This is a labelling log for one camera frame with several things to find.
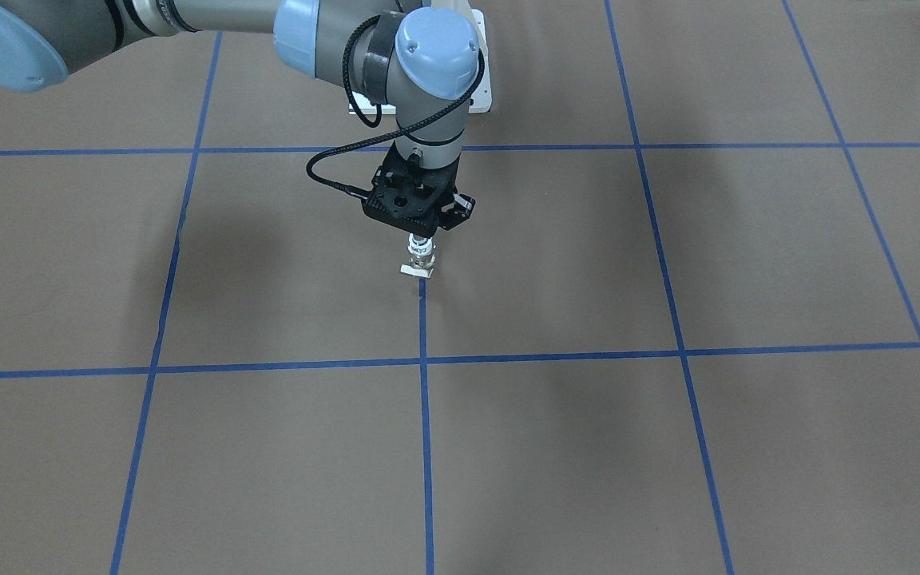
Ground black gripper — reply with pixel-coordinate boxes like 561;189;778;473
362;153;476;237

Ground chrome metal valve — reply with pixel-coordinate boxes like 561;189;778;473
406;233;437;264

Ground white PPR pipe piece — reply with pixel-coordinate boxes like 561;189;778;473
399;262;435;278

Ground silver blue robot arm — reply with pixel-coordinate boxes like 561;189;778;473
0;1;488;239

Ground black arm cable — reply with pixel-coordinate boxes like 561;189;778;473
306;12;486;200

